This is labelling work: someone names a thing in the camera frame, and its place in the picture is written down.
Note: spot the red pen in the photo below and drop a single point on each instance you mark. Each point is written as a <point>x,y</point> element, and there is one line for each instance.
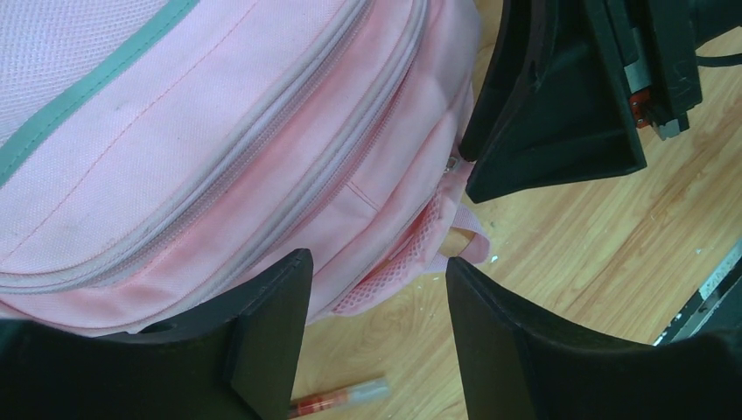
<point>359,393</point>

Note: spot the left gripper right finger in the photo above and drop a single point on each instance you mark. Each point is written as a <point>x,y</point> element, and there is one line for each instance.
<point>518,360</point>

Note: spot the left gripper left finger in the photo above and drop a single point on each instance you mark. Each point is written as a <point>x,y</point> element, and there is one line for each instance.
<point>232,357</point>

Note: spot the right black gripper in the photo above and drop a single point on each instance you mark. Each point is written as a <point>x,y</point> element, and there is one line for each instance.
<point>569,81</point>

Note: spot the pink student backpack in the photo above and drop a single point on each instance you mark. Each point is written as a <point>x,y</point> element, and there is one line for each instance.
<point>155,154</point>

